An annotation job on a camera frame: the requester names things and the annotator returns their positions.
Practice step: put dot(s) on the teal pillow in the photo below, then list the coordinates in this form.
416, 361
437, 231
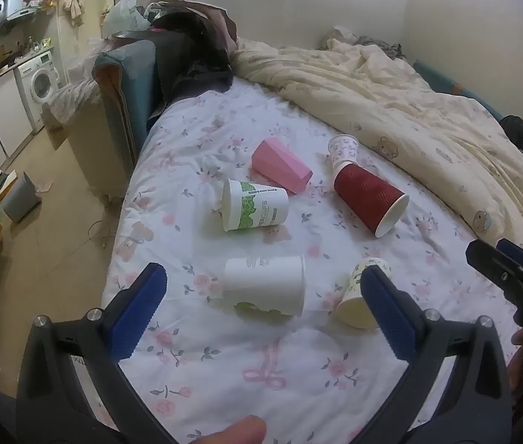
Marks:
451, 85

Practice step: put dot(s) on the white cup with green print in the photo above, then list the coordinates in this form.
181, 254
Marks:
254, 206

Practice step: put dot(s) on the grey trash bin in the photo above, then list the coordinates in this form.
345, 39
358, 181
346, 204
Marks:
20, 196

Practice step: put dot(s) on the dark clothing pile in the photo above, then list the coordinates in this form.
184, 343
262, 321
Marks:
192, 55

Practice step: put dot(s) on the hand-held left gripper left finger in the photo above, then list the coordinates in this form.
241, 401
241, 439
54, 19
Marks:
138, 314

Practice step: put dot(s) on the red ribbed paper cup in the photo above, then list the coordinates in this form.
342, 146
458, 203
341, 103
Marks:
367, 194

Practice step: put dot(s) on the white washing machine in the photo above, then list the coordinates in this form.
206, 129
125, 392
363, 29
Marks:
41, 83

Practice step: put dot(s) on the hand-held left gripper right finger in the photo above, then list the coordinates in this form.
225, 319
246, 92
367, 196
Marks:
388, 317

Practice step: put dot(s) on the yellow patterned paper cup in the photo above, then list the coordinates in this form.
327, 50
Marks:
351, 305

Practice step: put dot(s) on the beige hanging cloth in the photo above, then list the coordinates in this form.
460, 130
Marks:
73, 9

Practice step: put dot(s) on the blue padded headboard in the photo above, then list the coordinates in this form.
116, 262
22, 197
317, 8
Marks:
134, 83

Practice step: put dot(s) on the pink paper cup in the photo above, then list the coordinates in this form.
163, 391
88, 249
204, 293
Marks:
282, 164

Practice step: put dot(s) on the pink patterned cloth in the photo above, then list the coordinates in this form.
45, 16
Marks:
71, 99

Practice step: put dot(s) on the white cup with green base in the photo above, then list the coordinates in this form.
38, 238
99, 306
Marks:
263, 284

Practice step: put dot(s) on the grey crumpled cloth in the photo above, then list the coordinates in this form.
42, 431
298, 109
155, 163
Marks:
372, 41

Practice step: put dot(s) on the cream bear print duvet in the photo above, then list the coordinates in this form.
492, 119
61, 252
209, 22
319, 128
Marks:
404, 101

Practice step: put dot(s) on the person's left hand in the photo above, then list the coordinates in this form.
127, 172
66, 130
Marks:
233, 431

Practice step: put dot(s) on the small white patterned cup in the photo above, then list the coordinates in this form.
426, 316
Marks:
343, 150

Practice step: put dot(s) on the white plastic bag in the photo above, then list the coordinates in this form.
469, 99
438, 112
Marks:
125, 16

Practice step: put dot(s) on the floral white bed sheet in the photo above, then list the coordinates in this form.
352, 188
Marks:
224, 360

